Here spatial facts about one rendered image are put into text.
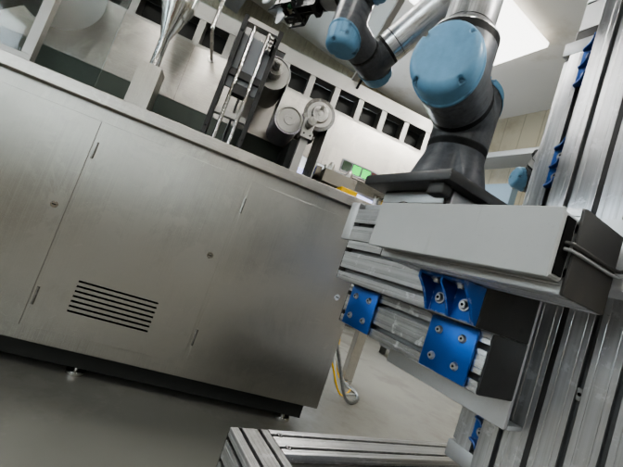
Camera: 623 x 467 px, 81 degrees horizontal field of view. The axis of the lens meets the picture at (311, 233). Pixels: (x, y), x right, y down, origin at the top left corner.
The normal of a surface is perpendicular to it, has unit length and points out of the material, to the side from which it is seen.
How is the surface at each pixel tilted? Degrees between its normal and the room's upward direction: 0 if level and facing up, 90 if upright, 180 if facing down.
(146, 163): 90
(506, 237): 90
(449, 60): 98
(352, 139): 90
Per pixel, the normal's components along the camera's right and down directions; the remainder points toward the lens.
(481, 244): -0.81, -0.33
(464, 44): -0.57, -0.13
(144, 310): 0.28, 0.01
